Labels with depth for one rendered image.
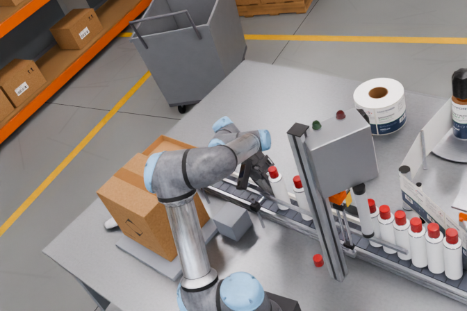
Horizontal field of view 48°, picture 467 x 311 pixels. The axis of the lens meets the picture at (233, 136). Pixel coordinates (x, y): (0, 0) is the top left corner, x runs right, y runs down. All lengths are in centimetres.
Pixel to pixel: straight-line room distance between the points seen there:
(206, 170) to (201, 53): 244
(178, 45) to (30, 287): 189
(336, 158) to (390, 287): 59
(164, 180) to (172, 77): 259
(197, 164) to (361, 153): 44
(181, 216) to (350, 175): 49
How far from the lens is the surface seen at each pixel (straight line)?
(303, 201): 190
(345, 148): 139
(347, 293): 184
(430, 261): 175
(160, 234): 199
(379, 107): 215
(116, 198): 204
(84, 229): 246
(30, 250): 393
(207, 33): 371
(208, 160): 144
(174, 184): 147
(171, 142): 264
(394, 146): 219
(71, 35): 563
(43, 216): 411
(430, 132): 204
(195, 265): 159
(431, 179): 205
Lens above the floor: 238
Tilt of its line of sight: 38 degrees down
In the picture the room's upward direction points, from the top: 21 degrees counter-clockwise
